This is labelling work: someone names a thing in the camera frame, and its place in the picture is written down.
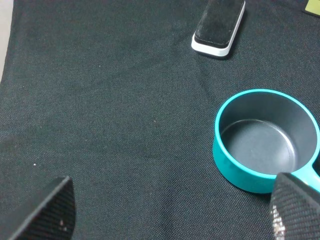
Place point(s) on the black green pump bottle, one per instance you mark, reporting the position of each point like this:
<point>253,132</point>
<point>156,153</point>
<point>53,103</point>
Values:
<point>313,7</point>

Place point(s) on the black and white eraser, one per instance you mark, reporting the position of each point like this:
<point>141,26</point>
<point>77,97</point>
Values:
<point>218,27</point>

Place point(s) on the teal saucepan with handle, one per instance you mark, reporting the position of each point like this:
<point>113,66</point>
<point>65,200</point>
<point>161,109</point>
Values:
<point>259,133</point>

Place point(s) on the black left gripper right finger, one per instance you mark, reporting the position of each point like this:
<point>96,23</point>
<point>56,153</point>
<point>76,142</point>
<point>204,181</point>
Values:
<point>294,209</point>

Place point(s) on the black tablecloth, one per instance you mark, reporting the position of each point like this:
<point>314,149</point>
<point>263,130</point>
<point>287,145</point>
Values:
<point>111,93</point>

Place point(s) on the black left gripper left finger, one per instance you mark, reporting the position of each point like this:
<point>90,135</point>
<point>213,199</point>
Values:
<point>49,215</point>

